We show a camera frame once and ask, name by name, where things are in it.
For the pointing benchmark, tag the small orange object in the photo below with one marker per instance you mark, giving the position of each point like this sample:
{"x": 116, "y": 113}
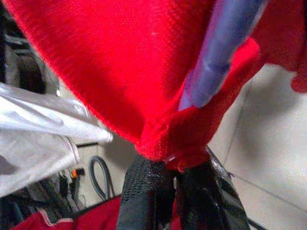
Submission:
{"x": 76, "y": 173}

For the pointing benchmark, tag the plain red shirt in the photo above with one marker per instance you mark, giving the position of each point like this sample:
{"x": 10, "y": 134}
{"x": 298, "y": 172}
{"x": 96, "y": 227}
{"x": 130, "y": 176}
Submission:
{"x": 120, "y": 60}

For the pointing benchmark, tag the blue purple plastic hanger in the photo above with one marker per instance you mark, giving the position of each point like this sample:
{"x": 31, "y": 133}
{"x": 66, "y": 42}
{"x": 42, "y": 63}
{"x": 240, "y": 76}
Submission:
{"x": 216, "y": 60}

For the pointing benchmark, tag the white hung garment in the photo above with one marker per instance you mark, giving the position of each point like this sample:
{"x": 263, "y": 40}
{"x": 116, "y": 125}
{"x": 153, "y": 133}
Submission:
{"x": 36, "y": 134}

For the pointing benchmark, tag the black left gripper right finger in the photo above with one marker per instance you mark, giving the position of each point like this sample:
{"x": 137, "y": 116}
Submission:
{"x": 211, "y": 196}

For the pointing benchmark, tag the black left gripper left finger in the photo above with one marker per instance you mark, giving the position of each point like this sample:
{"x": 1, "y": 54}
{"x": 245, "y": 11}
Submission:
{"x": 144, "y": 196}

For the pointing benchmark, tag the red polo shirt plaid collar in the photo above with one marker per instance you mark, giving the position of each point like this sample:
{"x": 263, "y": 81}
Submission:
{"x": 96, "y": 215}

